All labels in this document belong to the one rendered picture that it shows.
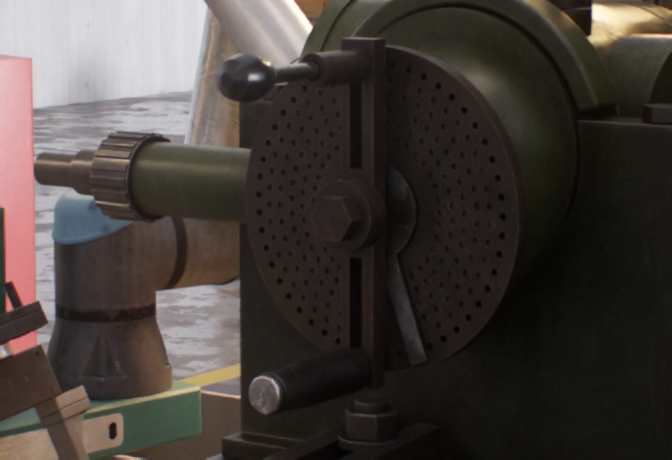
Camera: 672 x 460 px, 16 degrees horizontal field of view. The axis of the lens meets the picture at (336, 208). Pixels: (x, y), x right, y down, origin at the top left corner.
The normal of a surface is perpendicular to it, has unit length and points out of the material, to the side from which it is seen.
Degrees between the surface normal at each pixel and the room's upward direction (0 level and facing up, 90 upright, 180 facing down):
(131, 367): 72
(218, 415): 90
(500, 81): 39
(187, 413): 90
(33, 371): 67
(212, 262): 112
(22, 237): 90
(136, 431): 90
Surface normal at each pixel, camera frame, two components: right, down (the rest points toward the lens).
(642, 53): -0.29, -0.79
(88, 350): -0.25, -0.18
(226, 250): 0.55, 0.36
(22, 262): 0.60, 0.11
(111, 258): 0.22, 0.13
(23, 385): 0.71, -0.31
